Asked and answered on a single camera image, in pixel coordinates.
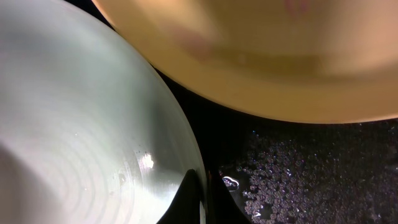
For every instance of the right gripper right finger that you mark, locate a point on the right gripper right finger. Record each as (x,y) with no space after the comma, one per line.
(220,206)

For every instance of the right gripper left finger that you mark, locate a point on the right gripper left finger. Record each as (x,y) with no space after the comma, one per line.
(185,207)

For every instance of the light green plate front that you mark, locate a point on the light green plate front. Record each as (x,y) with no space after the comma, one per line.
(89,131)

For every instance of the round black tray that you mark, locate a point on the round black tray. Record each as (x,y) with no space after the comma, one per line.
(289,172)

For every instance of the yellow plate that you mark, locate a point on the yellow plate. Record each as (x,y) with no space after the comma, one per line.
(306,61)

